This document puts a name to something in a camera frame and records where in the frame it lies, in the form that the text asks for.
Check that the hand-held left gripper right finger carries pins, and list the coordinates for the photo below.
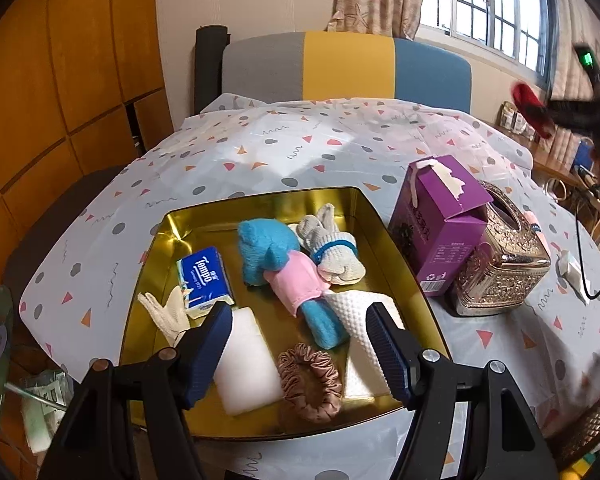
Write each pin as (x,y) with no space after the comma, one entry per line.
(387,352)

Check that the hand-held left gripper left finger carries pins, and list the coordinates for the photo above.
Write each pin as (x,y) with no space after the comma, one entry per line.
(207,352)

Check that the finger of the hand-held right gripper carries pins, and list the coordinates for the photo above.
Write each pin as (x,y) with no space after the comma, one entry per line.
(570,112)

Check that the white sponge block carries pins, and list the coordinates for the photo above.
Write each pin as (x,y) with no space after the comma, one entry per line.
(245,365)

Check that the red sock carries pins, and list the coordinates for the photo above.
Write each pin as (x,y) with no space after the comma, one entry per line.
(530,107)

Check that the white paper towel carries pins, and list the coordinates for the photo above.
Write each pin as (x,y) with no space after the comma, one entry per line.
(355,320)

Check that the beige glove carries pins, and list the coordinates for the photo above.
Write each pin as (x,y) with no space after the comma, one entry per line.
(167,315)

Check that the blue tissue pack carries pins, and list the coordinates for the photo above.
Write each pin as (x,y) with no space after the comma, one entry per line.
(205,280)

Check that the brown satin scrunchie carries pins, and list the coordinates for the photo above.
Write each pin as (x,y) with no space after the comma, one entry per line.
(307,385)

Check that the blue and pink fluffy sock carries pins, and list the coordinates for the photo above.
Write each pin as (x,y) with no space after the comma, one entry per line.
(265,250)

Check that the grey glove with blue band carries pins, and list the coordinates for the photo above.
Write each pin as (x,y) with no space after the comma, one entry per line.
(330,250)

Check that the gold metal tray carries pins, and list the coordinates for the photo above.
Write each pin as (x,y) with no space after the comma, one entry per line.
(180,230)

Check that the blue folding chair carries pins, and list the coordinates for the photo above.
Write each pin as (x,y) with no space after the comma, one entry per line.
(582,152)

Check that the clear organizer with bottles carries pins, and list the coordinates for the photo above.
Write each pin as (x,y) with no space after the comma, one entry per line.
(517,120)

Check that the white power adapter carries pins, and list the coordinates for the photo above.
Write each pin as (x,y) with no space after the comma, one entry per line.
(574,272)

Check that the barred window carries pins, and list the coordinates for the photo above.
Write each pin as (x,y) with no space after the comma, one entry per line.
(485,5)

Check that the purple cardboard box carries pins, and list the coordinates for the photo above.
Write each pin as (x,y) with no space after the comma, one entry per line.
(445,220)

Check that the silver embossed tissue box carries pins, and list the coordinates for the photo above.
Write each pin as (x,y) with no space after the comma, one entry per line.
(505,265)

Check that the white green plastic packets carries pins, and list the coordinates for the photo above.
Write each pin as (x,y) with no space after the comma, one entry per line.
(45,410)

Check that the patterned grey tablecloth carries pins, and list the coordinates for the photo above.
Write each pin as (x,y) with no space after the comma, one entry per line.
(305,160)

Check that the grey yellow blue chair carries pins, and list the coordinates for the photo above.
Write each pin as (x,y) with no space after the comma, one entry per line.
(350,67)

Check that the wooden wardrobe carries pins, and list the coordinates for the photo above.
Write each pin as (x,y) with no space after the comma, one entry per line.
(55,85)

